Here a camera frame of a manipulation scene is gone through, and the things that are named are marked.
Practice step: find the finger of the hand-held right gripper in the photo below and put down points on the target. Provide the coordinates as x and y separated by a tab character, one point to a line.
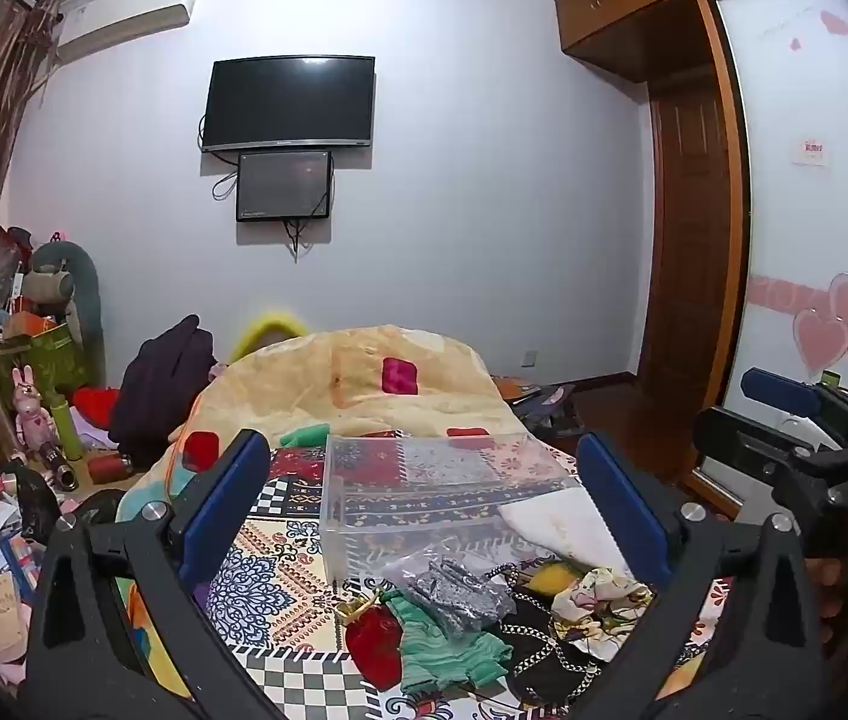
780	391
739	431

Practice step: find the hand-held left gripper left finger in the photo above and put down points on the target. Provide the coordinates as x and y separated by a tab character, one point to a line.
227	491

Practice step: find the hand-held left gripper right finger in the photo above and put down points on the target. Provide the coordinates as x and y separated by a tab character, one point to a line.
622	495

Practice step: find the yellow soft pouch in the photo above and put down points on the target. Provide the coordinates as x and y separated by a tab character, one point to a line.
553	579

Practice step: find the pink heart stickers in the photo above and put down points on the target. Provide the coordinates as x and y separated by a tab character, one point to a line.
847	326

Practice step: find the small green cloth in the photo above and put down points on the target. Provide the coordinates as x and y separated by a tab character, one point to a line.
305	436

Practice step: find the patterned bed sheet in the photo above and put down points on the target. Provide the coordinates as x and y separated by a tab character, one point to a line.
281	577

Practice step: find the white floral cloth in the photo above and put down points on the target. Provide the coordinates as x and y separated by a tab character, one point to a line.
604	607

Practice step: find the red-brown cylinder can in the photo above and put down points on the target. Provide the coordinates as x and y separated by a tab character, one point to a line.
110	469

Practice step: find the dark purple jacket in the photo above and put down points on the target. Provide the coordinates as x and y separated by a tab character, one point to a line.
161	390

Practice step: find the bag on floor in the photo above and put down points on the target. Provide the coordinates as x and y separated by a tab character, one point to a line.
540	399

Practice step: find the red heart cushion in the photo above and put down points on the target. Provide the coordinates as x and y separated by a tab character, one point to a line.
97	405

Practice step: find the wooden door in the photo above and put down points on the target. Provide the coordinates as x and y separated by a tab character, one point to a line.
686	255

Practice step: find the black cylinder flashlight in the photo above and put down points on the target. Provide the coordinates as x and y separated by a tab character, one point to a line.
58	466

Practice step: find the green tube bottle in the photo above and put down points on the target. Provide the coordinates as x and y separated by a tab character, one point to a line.
67	431

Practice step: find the yellow patchwork quilt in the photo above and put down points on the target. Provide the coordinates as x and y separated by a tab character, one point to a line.
364	382

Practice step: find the grey glitter cloth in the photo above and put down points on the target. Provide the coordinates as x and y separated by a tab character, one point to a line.
461	592

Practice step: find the clear plastic storage box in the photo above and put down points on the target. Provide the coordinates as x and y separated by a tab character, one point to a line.
431	495

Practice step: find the black plastic bag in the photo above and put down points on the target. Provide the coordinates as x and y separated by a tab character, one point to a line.
32	502

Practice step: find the frosted sliding wardrobe door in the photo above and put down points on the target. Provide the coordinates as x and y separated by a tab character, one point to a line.
791	187

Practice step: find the clear plastic bag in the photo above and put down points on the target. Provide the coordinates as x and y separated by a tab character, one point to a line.
424	561

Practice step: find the pink rabbit doll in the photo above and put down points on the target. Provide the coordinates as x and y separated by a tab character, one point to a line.
32	416

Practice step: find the red pouch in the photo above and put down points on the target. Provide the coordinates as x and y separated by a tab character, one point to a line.
373	645

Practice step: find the green gift bag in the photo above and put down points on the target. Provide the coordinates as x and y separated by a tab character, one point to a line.
41	367

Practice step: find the red and white door sticker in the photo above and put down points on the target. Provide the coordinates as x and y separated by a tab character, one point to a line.
812	152

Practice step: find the green knitted cloth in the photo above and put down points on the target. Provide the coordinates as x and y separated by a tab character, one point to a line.
439	652

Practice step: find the grey plush toy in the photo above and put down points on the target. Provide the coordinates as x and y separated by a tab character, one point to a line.
56	285

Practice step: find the wooden overhead cabinet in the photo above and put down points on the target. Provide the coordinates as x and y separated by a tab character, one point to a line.
619	22

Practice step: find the white air conditioner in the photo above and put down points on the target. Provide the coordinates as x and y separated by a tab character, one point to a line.
93	22

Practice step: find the small wall monitor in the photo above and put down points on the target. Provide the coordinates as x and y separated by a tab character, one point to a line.
283	185

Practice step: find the black wall television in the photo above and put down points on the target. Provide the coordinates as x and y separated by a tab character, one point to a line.
289	101

